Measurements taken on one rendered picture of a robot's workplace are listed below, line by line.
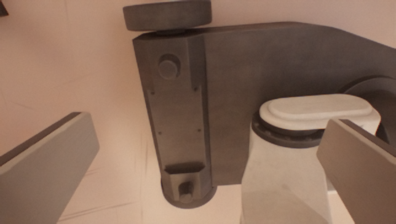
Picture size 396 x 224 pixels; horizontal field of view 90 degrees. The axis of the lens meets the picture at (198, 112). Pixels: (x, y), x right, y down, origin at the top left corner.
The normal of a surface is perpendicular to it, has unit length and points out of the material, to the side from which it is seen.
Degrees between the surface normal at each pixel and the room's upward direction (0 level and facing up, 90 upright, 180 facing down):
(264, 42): 0
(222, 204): 0
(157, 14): 6
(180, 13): 18
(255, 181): 90
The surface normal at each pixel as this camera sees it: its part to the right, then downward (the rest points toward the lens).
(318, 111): -0.07, -0.88
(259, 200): -0.11, -0.99
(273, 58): 0.04, 0.47
